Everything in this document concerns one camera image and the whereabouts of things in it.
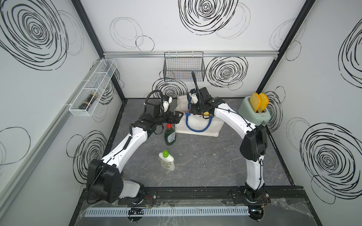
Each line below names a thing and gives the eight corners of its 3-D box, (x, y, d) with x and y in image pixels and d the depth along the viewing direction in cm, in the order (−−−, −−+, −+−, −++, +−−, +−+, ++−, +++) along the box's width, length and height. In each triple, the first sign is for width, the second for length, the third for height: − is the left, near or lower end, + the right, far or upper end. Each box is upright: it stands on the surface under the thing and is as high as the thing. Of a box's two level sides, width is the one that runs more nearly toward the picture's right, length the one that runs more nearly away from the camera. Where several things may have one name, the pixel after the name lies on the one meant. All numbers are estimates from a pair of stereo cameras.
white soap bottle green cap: (161, 166, 86) (156, 153, 71) (164, 161, 88) (160, 147, 73) (172, 172, 84) (170, 160, 69) (175, 166, 86) (174, 153, 71)
